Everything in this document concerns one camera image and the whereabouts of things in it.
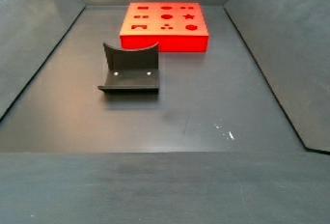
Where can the red shape-sorting block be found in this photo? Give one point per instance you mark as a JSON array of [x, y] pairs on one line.
[[172, 24]]

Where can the black curved holder stand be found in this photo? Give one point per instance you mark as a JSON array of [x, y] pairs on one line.
[[132, 69]]

